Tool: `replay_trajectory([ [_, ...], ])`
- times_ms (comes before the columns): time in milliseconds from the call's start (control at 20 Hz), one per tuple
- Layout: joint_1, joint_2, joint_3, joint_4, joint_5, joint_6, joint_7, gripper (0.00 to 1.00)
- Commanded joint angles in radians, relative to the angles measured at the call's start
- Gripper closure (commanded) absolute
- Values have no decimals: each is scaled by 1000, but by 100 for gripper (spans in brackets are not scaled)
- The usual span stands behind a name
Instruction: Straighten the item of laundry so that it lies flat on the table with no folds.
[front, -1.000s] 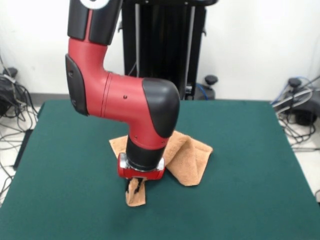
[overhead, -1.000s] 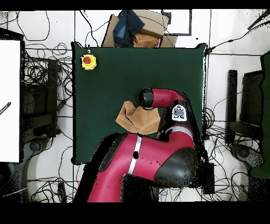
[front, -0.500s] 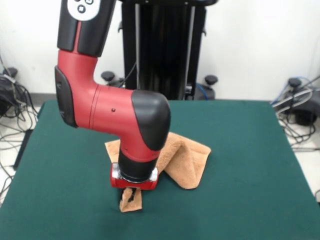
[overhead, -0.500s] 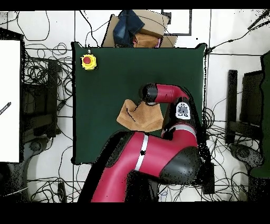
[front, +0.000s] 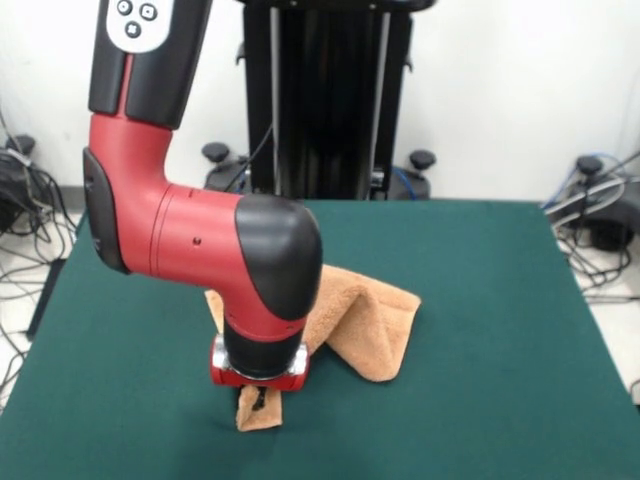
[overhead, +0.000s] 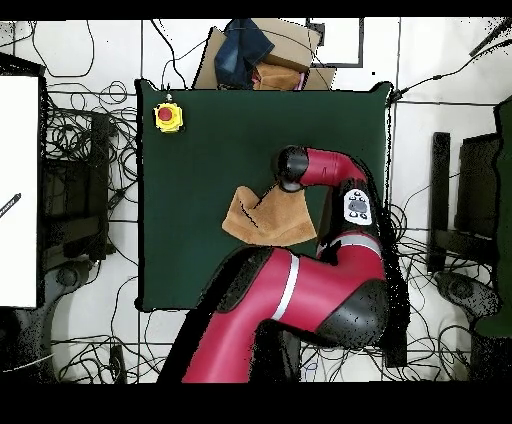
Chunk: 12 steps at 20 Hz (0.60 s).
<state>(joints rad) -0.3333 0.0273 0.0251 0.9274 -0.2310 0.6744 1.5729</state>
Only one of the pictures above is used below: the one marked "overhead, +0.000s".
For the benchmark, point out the orange terry towel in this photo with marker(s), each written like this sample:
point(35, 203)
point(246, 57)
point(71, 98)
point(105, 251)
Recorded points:
point(280, 220)

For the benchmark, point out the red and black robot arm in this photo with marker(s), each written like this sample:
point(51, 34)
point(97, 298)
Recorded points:
point(312, 288)

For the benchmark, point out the long black flat board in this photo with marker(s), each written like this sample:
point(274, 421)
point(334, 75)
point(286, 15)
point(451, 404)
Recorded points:
point(439, 180)

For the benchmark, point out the dark green table cloth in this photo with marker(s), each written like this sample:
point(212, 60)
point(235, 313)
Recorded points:
point(192, 160)

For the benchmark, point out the yellow emergency stop button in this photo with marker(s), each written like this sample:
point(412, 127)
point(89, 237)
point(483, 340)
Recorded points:
point(164, 114)

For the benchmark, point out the orange cloth in box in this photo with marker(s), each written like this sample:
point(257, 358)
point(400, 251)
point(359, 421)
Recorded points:
point(276, 78)

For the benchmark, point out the blue denim jeans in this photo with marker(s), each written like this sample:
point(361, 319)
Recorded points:
point(240, 52)

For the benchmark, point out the brown cardboard box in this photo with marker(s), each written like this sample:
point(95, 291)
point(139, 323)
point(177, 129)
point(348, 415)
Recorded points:
point(288, 44)

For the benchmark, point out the black metal stand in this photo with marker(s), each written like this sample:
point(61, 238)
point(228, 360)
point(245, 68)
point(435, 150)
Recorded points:
point(72, 240)
point(476, 180)

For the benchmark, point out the small black floor box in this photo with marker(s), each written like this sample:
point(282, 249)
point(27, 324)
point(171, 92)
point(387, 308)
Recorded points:
point(116, 360)

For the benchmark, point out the white board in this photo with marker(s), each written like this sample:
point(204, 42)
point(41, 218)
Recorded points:
point(18, 160)

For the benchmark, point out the black marker pen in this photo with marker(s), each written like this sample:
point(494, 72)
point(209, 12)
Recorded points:
point(10, 206)

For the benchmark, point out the green cloth on neighbouring table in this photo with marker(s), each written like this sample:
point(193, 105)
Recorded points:
point(504, 200)

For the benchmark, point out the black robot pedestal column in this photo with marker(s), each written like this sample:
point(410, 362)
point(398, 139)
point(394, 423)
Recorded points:
point(276, 356)

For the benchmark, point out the black square frame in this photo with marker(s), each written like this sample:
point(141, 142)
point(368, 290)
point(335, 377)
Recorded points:
point(344, 64)

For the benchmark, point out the black pedestal leg with knob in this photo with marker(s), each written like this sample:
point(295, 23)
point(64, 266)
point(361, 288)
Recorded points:
point(460, 290)
point(66, 276)

